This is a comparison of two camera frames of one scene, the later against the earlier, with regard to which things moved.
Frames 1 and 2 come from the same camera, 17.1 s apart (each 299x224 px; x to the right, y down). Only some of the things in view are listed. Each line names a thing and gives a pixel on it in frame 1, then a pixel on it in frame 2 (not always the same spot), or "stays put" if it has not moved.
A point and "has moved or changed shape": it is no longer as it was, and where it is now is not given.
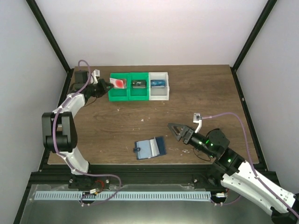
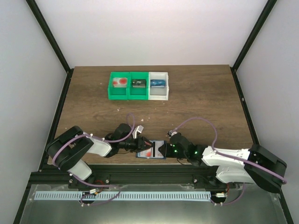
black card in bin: [138, 84] stays put
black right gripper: [187, 134] → [166, 149]
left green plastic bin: [119, 94] stays put
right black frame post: [259, 23] stays put
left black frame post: [49, 33] stays put
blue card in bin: [158, 83] stays put
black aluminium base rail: [59, 177] stays put
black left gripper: [101, 85] → [140, 143]
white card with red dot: [117, 83] has moved or changed shape
